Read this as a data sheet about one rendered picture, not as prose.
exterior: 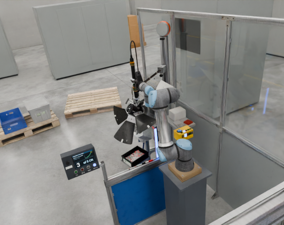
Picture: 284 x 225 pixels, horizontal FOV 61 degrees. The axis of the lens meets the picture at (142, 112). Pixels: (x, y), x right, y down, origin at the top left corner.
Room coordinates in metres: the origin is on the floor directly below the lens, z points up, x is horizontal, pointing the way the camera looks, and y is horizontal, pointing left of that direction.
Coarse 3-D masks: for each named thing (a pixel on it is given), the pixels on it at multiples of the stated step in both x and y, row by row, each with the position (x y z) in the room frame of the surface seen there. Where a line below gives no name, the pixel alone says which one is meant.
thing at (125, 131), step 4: (124, 124) 2.16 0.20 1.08; (128, 124) 2.15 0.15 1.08; (132, 124) 2.14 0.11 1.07; (120, 128) 2.15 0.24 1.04; (124, 128) 2.13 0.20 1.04; (128, 128) 2.12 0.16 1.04; (132, 128) 2.12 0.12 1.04; (116, 132) 2.14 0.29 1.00; (120, 132) 2.12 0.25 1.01; (124, 132) 2.10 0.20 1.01; (128, 132) 2.10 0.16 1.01; (132, 132) 2.09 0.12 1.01; (116, 136) 2.11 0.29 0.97; (120, 136) 2.09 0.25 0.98; (124, 136) 2.08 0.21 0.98; (128, 136) 2.07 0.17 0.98; (132, 136) 2.06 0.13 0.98; (120, 140) 2.07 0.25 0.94; (124, 140) 2.05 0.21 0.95; (128, 140) 2.04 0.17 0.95; (132, 140) 2.03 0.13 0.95
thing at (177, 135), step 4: (180, 128) 1.97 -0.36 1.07; (184, 128) 1.96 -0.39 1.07; (188, 128) 1.95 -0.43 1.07; (176, 132) 1.91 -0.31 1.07; (184, 132) 1.89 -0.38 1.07; (188, 132) 1.90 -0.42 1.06; (176, 136) 1.90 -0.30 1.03; (180, 136) 1.86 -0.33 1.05; (188, 136) 1.90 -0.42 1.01; (192, 136) 1.92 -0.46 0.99
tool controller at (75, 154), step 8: (88, 144) 1.64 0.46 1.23; (72, 152) 1.53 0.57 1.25; (80, 152) 1.51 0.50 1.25; (88, 152) 1.53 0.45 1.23; (64, 160) 1.46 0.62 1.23; (72, 160) 1.48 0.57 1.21; (80, 160) 1.49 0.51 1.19; (88, 160) 1.51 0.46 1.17; (96, 160) 1.53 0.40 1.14; (64, 168) 1.44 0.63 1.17; (72, 168) 1.45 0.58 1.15; (80, 168) 1.47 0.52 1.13; (96, 168) 1.51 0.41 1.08; (72, 176) 1.43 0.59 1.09
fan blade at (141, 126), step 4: (136, 116) 2.10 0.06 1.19; (140, 116) 2.09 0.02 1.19; (144, 116) 2.08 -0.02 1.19; (148, 116) 2.08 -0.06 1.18; (136, 120) 2.04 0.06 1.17; (140, 120) 2.03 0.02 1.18; (144, 120) 2.02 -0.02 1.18; (148, 120) 2.01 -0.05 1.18; (152, 120) 1.99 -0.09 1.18; (136, 124) 2.00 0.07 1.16; (140, 124) 1.98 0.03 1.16; (144, 124) 1.96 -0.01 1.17; (148, 124) 1.95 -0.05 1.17; (152, 124) 1.93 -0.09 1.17; (140, 128) 1.93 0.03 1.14; (144, 128) 1.92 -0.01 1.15; (140, 132) 1.89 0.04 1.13
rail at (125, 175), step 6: (150, 162) 1.76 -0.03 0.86; (156, 162) 1.79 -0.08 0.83; (162, 162) 1.82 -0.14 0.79; (132, 168) 1.71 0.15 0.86; (138, 168) 1.71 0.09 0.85; (144, 168) 1.74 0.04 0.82; (150, 168) 1.76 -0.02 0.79; (120, 174) 1.65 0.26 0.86; (126, 174) 1.67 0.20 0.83; (132, 174) 1.69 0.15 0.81; (138, 174) 1.71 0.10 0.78; (108, 180) 1.59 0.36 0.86; (114, 180) 1.62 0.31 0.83; (120, 180) 1.65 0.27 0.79; (108, 186) 1.59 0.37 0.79
